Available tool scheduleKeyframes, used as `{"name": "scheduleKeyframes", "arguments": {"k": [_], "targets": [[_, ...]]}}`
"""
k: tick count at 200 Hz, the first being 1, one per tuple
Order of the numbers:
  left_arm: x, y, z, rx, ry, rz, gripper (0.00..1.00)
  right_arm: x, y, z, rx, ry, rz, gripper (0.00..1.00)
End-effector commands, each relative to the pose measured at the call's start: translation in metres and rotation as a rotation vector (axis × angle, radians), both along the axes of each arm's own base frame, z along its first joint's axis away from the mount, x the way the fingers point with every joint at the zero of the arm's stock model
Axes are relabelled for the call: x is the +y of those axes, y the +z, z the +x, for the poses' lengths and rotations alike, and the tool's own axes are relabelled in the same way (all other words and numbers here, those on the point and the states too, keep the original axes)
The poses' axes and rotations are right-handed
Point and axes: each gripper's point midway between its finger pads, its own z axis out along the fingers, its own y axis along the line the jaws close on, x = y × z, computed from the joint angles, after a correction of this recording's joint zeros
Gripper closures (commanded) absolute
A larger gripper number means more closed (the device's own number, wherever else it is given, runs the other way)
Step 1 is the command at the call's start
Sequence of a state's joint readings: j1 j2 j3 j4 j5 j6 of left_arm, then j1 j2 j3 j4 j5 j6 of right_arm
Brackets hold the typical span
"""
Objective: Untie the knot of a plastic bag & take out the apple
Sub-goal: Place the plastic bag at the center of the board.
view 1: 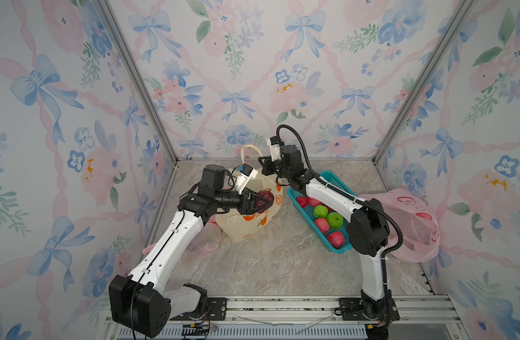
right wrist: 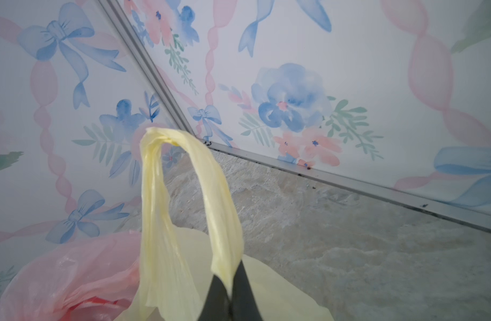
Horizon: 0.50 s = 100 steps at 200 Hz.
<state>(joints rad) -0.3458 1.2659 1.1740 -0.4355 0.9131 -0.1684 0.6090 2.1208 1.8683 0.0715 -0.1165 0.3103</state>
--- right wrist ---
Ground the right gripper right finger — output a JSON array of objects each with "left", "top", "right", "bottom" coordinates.
[{"left": 229, "top": 262, "right": 263, "bottom": 321}]

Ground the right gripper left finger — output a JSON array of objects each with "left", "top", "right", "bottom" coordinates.
[{"left": 197, "top": 276, "right": 232, "bottom": 321}]

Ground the yellow knotted plastic bag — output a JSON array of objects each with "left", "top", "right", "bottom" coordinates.
[{"left": 119, "top": 127, "right": 332, "bottom": 320}]

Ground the pink plastic bag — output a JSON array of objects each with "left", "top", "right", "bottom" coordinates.
[{"left": 0, "top": 231, "right": 141, "bottom": 320}]

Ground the left aluminium corner post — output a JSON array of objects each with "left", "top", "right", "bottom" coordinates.
[{"left": 97, "top": 0, "right": 195, "bottom": 136}]

